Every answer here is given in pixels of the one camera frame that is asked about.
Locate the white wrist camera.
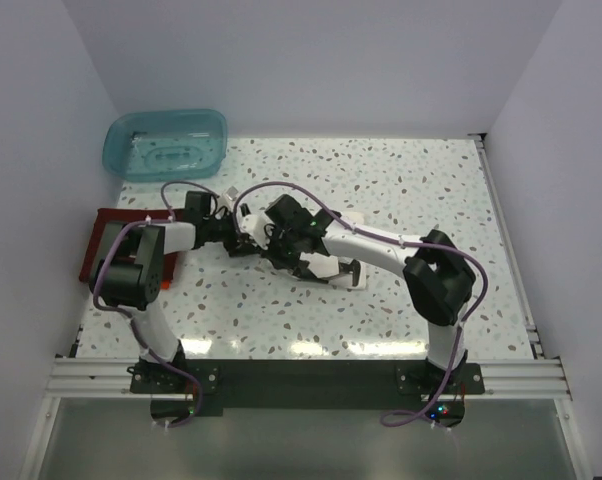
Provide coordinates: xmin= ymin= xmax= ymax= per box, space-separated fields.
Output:
xmin=218 ymin=187 xmax=240 ymax=210
xmin=239 ymin=214 xmax=269 ymax=250

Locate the white t shirt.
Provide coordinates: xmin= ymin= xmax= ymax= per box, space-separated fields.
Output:
xmin=285 ymin=208 xmax=365 ymax=289

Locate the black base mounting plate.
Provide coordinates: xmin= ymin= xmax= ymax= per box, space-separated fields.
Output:
xmin=129 ymin=357 xmax=487 ymax=422

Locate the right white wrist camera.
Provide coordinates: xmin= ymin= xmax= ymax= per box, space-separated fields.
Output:
xmin=239 ymin=214 xmax=269 ymax=250

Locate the teal plastic bin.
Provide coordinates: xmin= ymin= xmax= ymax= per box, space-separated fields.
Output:
xmin=102 ymin=109 xmax=228 ymax=183

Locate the folded dark red shirt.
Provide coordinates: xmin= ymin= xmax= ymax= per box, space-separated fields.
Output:
xmin=78 ymin=207 xmax=187 ymax=284

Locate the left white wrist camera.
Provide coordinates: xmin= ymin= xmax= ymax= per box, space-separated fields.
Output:
xmin=218 ymin=187 xmax=240 ymax=210

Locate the aluminium extrusion rail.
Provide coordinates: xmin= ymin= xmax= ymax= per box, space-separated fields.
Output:
xmin=44 ymin=358 xmax=572 ymax=400

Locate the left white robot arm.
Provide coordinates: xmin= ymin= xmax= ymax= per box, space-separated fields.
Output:
xmin=89 ymin=188 xmax=258 ymax=392

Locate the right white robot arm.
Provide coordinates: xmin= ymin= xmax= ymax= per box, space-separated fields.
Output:
xmin=254 ymin=194 xmax=476 ymax=393

